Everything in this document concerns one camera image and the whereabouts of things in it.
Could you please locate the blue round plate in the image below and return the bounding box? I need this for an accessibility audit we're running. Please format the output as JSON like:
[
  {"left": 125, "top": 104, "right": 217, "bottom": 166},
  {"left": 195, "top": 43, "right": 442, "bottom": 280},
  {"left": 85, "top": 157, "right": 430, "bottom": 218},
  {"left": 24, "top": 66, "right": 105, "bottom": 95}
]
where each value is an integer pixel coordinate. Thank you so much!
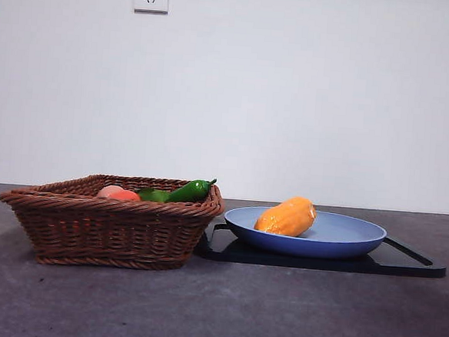
[{"left": 221, "top": 203, "right": 389, "bottom": 264}]

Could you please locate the brown wicker basket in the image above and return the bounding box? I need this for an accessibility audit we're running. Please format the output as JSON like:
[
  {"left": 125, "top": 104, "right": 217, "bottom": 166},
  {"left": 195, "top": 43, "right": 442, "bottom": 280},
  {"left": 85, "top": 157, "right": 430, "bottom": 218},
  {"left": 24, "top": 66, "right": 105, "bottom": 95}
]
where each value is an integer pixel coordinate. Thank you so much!
[{"left": 0, "top": 166, "right": 227, "bottom": 278}]

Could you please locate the green chili pepper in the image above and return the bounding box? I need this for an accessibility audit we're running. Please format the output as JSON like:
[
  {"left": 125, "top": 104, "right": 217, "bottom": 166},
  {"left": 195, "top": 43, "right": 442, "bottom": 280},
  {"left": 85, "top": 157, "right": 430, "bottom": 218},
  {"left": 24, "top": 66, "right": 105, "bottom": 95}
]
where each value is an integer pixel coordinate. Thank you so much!
[{"left": 165, "top": 175, "right": 218, "bottom": 206}]

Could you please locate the green leafy vegetable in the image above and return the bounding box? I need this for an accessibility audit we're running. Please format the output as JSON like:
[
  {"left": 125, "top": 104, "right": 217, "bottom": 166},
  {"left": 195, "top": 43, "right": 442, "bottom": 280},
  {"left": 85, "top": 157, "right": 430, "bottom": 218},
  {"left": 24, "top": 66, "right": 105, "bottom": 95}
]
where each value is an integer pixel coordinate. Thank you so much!
[{"left": 134, "top": 186, "right": 169, "bottom": 204}]

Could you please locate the orange red tomato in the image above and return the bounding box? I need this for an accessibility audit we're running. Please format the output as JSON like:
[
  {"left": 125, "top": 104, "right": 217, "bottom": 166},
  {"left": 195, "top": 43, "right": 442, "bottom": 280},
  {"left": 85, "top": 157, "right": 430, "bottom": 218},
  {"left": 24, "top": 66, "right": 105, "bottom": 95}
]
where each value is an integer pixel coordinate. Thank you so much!
[{"left": 108, "top": 189, "right": 143, "bottom": 203}]

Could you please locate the pale pink peach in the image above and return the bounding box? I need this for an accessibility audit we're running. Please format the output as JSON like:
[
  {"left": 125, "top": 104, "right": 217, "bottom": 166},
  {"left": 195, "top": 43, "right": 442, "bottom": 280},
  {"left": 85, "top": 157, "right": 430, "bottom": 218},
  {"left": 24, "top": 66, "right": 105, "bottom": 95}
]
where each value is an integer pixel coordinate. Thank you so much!
[{"left": 96, "top": 184, "right": 126, "bottom": 200}]

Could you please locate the black flat tray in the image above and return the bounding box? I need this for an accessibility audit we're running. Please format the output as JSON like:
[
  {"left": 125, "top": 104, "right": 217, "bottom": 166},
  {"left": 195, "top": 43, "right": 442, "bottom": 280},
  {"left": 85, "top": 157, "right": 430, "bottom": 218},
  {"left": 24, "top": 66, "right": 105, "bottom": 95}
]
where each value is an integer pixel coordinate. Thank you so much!
[{"left": 193, "top": 220, "right": 449, "bottom": 279}]

